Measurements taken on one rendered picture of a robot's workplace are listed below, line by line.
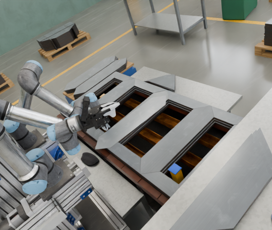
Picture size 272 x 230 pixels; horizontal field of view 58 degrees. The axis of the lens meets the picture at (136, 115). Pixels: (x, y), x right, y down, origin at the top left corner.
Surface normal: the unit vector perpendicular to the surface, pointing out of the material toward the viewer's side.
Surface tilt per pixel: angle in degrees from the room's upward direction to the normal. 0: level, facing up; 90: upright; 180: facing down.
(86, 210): 0
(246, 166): 0
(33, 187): 97
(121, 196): 0
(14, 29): 90
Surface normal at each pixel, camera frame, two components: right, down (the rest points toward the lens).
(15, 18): 0.61, 0.35
